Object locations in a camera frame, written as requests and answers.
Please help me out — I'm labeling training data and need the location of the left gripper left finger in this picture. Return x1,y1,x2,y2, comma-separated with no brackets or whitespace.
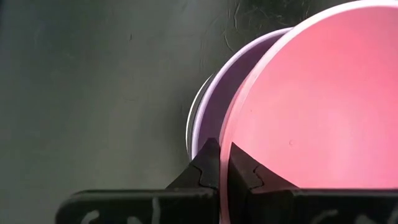
55,138,221,224

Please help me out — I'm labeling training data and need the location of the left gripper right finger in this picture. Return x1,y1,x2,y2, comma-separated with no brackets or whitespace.
228,142,398,224

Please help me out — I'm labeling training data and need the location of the white ribbed bowl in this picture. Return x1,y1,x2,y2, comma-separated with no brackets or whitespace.
185,73,215,156

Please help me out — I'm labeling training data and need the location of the purple ribbed bowl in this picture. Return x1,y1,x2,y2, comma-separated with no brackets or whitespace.
190,26,295,161

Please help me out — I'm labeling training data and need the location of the pink ribbed bowl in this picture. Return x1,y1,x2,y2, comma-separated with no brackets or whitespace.
218,0,398,224

